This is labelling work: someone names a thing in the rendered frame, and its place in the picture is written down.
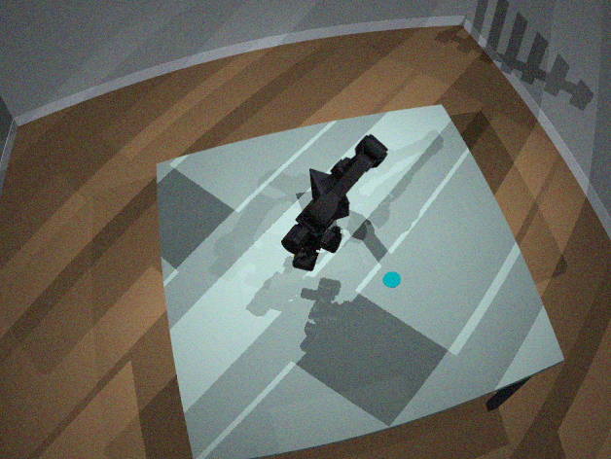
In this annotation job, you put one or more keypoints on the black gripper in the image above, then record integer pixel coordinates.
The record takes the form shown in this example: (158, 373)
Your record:
(307, 257)

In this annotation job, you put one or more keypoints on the cyan circle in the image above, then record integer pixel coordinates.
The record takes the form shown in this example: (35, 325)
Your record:
(391, 279)

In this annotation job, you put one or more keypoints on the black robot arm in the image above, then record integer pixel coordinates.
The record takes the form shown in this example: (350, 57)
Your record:
(369, 154)

